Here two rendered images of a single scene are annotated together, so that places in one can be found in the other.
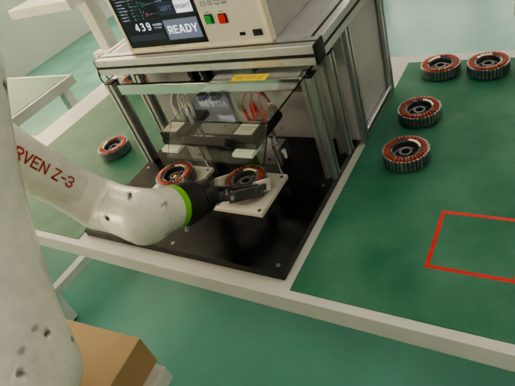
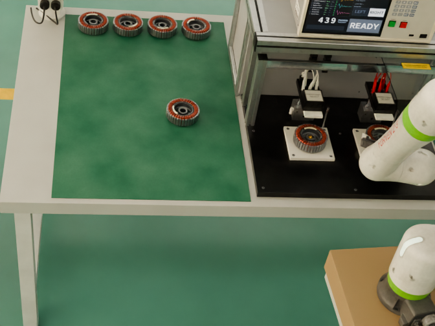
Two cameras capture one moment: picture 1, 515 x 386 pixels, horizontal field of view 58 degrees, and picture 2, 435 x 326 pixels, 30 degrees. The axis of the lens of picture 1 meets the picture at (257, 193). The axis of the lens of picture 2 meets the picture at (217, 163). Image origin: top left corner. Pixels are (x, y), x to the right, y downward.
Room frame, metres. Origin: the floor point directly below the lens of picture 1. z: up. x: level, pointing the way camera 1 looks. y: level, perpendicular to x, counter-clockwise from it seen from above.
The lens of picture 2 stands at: (0.16, 1.98, 2.59)
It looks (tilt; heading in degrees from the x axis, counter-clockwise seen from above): 45 degrees down; 306
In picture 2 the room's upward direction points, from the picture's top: 10 degrees clockwise
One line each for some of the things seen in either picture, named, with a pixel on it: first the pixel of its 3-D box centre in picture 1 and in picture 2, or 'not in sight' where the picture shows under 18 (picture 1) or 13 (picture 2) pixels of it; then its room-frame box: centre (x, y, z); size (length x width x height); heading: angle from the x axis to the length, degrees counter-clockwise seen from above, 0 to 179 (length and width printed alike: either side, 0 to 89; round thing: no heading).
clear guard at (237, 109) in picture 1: (246, 104); (423, 86); (0.91, -0.05, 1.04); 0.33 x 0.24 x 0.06; 138
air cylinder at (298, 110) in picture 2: not in sight; (303, 109); (1.23, 0.10, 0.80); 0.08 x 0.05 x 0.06; 48
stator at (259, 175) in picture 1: (246, 182); (380, 138); (0.96, 0.02, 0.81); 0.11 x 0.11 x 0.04
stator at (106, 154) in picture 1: (114, 148); (182, 112); (1.50, 0.41, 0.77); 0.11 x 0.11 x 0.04
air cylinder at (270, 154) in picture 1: (272, 151); (370, 112); (1.07, -0.08, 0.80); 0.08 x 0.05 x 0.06; 48
